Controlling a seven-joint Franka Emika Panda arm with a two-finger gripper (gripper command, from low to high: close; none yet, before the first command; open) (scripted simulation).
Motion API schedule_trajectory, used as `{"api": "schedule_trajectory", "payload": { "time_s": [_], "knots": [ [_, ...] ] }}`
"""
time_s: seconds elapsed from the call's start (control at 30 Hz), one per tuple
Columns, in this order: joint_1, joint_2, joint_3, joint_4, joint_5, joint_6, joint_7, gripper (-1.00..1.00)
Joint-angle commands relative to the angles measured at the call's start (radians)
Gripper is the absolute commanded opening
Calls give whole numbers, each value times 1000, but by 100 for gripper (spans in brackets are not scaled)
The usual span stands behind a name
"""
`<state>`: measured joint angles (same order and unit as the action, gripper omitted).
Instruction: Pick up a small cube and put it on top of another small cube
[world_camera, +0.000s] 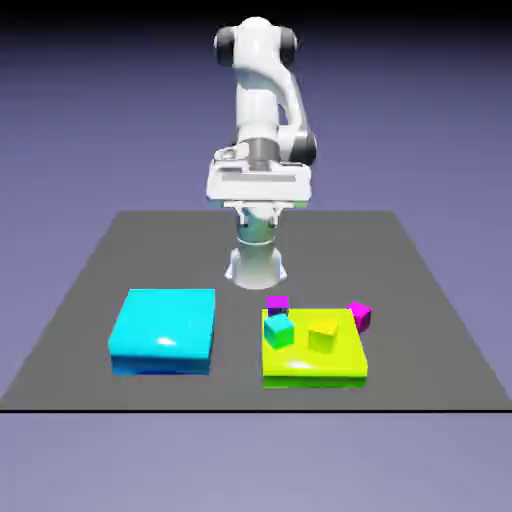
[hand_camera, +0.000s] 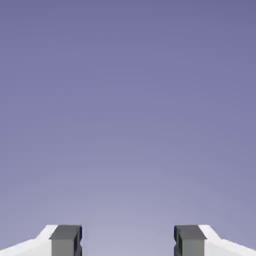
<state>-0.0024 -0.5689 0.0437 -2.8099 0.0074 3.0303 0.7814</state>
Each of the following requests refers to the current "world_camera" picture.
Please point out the small magenta cube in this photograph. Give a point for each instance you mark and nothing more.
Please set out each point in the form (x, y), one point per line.
(362, 314)

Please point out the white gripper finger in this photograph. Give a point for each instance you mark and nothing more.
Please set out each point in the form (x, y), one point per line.
(242, 218)
(274, 218)

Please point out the small yellow cube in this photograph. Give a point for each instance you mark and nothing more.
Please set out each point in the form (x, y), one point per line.
(323, 336)

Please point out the large cyan box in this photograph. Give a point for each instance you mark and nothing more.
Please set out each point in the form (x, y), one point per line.
(164, 324)

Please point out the small violet cube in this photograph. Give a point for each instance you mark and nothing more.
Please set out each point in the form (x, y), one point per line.
(277, 303)

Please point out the large yellow-green box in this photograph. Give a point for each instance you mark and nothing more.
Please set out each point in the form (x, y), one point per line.
(344, 356)

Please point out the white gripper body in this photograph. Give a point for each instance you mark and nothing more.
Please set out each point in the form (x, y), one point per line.
(258, 186)

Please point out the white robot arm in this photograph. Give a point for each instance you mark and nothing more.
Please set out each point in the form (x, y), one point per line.
(256, 112)

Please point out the small teal cube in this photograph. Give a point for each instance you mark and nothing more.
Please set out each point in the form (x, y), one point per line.
(278, 331)

